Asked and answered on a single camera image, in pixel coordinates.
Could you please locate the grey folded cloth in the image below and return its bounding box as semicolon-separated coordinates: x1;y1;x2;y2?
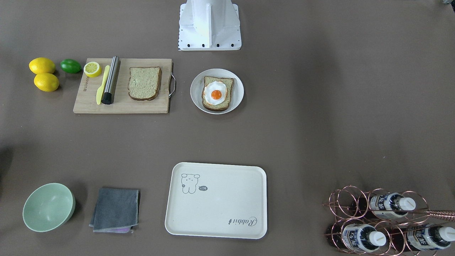
89;187;141;233

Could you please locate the yellow lemon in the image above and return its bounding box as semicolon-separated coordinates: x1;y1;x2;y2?
29;57;56;74
34;73;59;92

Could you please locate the copper wire bottle rack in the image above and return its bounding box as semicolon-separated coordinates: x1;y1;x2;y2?
325;185;454;256

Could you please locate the yellow lemon upper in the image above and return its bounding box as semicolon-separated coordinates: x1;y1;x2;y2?
29;57;56;74

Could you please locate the white round plate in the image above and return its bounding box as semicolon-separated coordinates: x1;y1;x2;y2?
190;68;244;114

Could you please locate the bottle upper in rack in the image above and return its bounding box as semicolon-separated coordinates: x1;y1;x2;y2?
349;192;416;220

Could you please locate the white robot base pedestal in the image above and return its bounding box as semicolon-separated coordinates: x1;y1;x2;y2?
178;0;242;51

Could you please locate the fried egg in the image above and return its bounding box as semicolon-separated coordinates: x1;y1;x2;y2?
202;81;228;106

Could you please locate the yellow lemon lower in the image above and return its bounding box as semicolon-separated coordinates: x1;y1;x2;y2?
34;73;59;92

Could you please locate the half cut lemon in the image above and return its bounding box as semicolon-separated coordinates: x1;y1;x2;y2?
83;62;102;78

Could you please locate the bamboo cutting board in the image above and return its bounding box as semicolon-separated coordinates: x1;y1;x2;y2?
73;58;175;114

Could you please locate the cream rabbit tray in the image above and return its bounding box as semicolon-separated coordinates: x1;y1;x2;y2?
165;162;268;239

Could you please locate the steel muddler black tip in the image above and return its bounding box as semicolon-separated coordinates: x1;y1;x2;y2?
101;56;121;104

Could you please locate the bottle lower rack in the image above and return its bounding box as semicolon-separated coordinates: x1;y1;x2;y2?
391;224;455;252
325;224;387;253

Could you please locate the yellow plastic knife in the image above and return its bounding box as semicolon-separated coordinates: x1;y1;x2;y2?
96;65;110;105

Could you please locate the green lime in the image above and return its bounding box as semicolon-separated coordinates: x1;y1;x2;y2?
60;59;82;74

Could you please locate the green bowl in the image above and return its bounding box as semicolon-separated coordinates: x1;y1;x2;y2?
22;183;75;232

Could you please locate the plain bread slice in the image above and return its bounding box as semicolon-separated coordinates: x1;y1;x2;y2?
127;66;161;101

